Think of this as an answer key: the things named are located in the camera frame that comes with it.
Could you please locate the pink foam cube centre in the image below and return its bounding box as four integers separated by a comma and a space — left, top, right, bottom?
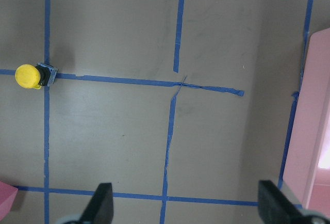
0, 182, 18, 215

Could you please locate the pink plastic bin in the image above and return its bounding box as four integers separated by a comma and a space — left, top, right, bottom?
283, 29, 329, 216

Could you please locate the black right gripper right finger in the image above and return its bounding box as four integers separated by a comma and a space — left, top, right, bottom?
258, 180, 304, 224

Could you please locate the yellow push button switch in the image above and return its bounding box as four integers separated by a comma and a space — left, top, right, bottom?
14, 63, 58, 90

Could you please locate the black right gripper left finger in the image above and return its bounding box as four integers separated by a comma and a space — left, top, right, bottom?
78, 183, 114, 224

